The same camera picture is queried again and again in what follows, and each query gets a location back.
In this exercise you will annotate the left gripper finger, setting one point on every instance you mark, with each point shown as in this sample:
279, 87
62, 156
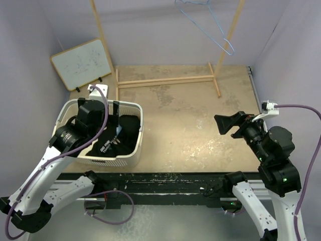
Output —
115, 115
81, 101

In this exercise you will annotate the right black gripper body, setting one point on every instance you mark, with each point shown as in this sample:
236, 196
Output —
251, 131

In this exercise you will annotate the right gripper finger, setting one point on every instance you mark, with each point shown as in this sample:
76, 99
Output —
224, 127
224, 120

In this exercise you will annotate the black printed t shirt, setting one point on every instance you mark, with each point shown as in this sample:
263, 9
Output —
117, 141

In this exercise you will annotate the light blue wire hanger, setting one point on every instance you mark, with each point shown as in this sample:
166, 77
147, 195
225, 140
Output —
203, 15

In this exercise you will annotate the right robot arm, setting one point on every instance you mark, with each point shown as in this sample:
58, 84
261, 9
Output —
279, 176

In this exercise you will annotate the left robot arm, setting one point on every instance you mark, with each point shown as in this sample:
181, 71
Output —
30, 208

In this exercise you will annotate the white plastic laundry basket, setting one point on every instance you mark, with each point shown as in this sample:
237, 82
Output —
72, 130

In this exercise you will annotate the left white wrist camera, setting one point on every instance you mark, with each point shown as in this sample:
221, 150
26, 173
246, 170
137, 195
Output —
98, 92

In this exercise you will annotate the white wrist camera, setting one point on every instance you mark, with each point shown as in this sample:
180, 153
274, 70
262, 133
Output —
268, 111
98, 92

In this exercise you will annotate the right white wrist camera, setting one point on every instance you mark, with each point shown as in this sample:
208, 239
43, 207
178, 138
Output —
268, 111

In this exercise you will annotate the wooden clothes rack frame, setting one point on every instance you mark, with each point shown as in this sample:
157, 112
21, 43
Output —
175, 80

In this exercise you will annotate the small whiteboard with wooden frame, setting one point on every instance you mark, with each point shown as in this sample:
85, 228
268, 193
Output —
82, 64

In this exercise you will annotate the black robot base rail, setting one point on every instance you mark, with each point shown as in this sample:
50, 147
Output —
188, 189

